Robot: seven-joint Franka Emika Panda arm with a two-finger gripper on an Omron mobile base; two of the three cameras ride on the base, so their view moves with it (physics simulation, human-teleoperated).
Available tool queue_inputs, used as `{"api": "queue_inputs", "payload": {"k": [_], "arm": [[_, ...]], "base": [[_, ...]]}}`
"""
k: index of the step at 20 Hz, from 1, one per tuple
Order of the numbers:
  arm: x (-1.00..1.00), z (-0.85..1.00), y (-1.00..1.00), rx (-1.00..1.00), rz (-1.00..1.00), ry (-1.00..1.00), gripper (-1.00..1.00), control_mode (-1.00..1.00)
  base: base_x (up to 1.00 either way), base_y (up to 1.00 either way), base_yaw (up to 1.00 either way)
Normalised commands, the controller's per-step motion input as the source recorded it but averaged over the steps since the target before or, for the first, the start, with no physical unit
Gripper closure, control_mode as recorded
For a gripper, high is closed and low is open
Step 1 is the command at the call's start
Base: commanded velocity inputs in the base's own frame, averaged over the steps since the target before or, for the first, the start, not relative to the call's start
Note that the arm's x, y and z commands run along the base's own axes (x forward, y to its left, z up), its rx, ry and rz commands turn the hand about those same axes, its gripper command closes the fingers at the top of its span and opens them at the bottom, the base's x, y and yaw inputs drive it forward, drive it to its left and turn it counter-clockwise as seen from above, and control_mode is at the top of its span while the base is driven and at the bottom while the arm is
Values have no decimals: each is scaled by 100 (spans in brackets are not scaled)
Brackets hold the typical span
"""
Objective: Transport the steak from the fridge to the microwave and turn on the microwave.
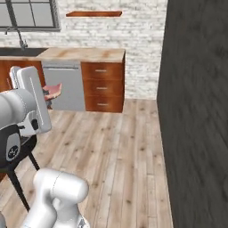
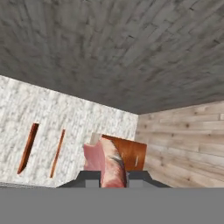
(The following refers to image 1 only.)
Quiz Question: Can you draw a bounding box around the dark sink basin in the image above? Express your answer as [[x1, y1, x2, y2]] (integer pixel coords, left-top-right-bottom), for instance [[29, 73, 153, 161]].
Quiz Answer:
[[0, 46, 49, 58]]

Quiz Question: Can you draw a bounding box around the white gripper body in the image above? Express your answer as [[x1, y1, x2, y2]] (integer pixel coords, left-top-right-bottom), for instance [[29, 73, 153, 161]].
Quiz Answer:
[[9, 66, 53, 134]]

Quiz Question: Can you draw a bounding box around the red raw steak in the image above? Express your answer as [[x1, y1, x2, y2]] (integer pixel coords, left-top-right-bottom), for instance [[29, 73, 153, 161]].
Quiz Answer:
[[42, 82, 63, 101]]

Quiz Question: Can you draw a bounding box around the grey metal tap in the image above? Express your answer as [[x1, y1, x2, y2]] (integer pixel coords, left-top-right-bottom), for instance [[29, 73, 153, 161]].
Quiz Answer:
[[4, 25, 29, 50]]

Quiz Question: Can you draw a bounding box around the dark framed window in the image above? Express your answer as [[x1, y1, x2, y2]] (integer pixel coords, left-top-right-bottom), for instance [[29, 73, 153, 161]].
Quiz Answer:
[[0, 0, 62, 32]]

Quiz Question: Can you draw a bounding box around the brown wooden drawer cabinet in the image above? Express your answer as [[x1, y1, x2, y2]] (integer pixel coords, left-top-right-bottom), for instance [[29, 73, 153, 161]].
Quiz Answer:
[[80, 60, 126, 114]]

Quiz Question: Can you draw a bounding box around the dark grey fridge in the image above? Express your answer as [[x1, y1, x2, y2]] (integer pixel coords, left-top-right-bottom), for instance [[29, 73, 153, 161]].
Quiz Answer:
[[156, 0, 228, 228]]

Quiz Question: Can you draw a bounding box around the brown wooden wall shelf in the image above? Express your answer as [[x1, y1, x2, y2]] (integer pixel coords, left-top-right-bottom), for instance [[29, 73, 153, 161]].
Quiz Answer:
[[65, 10, 124, 18]]

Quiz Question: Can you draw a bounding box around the brown wooden sink cupboard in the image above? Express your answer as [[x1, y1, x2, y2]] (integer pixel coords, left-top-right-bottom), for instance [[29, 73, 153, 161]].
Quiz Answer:
[[0, 59, 46, 94]]

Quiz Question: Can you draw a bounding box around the grey dishwasher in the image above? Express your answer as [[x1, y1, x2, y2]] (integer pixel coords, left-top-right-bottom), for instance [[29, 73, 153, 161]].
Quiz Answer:
[[41, 60, 87, 112]]

